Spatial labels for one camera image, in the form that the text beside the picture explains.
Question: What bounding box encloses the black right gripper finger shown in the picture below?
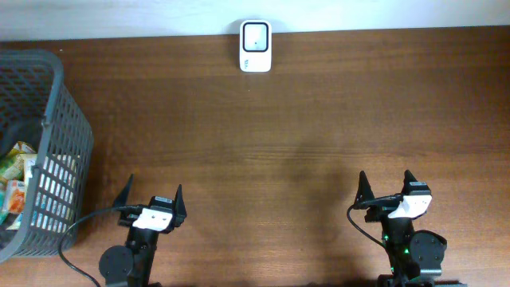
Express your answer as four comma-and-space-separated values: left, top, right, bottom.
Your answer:
355, 171, 375, 204
402, 170, 417, 194

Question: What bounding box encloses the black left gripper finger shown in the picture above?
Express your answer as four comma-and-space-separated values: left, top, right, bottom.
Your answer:
112, 174, 134, 207
173, 184, 187, 224

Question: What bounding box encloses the yellow snack bag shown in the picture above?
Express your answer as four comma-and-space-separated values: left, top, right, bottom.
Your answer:
22, 154, 37, 187

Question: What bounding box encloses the small orange white packet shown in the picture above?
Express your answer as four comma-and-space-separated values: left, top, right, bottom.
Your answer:
6, 180, 26, 214

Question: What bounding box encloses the green drink carton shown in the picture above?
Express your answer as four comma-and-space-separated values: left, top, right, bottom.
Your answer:
0, 154, 24, 182

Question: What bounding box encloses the green blue plastic packet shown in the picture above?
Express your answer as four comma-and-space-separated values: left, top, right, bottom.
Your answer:
0, 190, 10, 224

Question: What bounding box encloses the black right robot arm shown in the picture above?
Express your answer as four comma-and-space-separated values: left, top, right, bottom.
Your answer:
346, 170, 463, 287

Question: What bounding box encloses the white barcode scanner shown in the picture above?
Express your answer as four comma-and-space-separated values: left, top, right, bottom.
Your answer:
239, 19, 273, 73

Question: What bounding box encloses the grey plastic mesh basket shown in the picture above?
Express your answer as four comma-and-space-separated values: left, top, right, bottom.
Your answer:
1, 50, 94, 261

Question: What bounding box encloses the black left camera cable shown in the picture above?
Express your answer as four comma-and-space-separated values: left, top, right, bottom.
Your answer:
57, 204, 147, 287

